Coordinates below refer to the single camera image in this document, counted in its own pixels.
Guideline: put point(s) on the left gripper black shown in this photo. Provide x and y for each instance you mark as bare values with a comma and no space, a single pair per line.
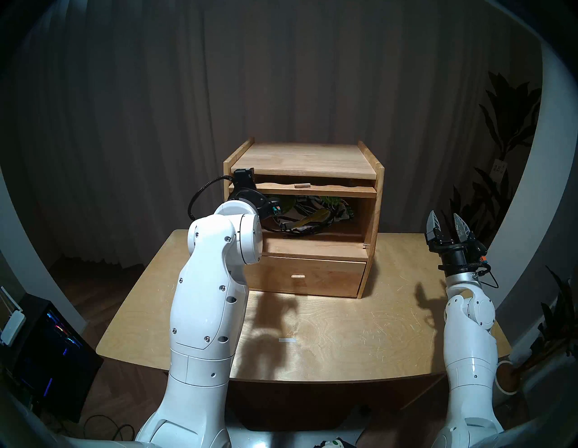
262,203

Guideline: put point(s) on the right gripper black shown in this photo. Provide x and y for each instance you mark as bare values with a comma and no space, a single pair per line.
456,255

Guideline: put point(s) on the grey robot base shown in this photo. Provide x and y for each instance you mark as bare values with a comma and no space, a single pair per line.
280,438

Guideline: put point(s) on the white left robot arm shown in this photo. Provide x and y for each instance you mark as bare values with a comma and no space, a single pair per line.
207,307

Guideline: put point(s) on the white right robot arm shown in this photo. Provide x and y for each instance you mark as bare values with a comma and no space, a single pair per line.
472,352

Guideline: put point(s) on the deep wooden drawer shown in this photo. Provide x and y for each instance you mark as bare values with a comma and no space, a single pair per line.
329,275

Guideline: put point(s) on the wooden cabinet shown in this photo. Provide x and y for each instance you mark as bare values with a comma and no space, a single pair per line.
311,160

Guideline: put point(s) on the shallow wooden pull-out tray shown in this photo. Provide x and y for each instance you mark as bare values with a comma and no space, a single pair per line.
334,189

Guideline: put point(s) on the tall dark leafy plant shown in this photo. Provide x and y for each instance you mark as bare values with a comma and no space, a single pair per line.
510,117

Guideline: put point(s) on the small potted plant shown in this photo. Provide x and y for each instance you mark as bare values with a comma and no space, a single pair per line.
560,316

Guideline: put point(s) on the grey curtain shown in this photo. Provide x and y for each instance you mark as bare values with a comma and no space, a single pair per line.
135,113

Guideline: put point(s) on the white plant pot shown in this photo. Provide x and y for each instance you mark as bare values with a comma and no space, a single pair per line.
505,379

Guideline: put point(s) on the black computer tower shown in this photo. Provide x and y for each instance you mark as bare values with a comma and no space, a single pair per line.
54,361

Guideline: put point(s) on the white box device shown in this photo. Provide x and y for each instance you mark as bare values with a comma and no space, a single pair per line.
12,327

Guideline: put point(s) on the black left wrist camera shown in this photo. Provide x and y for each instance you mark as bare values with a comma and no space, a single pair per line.
244,178

